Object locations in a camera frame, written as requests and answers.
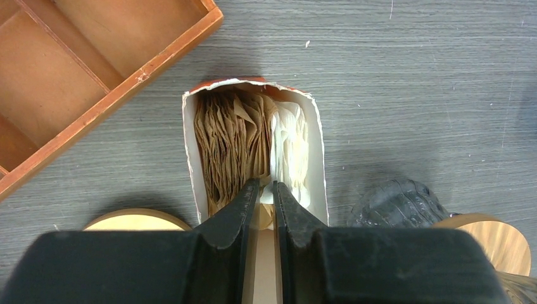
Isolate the orange wooden compartment tray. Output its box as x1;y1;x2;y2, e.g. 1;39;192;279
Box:
1;0;224;198

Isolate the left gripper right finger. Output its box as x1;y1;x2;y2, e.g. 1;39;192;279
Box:
272;182;509;303

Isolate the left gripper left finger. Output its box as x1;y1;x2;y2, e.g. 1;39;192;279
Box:
1;179;260;303

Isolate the orange coffee filter box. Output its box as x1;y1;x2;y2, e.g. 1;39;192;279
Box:
182;77;329;303

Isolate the clear glass mug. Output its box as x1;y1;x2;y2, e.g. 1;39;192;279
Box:
346;179;454;228

